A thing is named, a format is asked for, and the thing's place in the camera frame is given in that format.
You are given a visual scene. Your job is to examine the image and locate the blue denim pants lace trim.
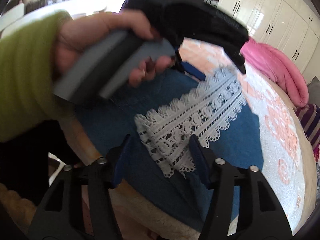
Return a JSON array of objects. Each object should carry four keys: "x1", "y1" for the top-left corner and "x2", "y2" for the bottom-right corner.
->
[{"x1": 75, "y1": 66, "x2": 264, "y2": 231}]

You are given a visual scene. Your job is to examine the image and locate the green sleeved left forearm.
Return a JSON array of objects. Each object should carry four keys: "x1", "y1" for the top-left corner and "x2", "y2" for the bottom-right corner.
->
[{"x1": 1, "y1": 11, "x2": 71, "y2": 142}]

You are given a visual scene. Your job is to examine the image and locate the left hand red nails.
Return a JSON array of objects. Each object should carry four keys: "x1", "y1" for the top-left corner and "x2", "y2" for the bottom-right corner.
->
[{"x1": 54, "y1": 10, "x2": 174, "y2": 87}]

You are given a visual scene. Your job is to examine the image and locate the peach white fleece blanket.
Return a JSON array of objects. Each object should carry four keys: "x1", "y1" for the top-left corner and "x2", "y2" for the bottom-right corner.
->
[{"x1": 49, "y1": 38, "x2": 318, "y2": 240}]

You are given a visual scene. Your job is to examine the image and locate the white desk with clutter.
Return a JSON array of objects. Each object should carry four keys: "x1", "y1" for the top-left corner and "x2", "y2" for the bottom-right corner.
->
[{"x1": 0, "y1": 0, "x2": 121, "y2": 30}]

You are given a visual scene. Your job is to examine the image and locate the white wardrobe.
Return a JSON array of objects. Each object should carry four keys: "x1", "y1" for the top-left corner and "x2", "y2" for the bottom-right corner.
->
[{"x1": 205, "y1": 0, "x2": 319, "y2": 72}]

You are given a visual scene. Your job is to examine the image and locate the striped purple pillow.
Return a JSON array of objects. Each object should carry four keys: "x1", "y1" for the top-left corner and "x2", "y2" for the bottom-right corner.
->
[{"x1": 295, "y1": 104, "x2": 320, "y2": 162}]

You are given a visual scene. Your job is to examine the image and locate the pink comforter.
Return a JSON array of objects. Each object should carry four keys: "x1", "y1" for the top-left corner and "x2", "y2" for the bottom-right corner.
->
[{"x1": 240, "y1": 37, "x2": 309, "y2": 107}]

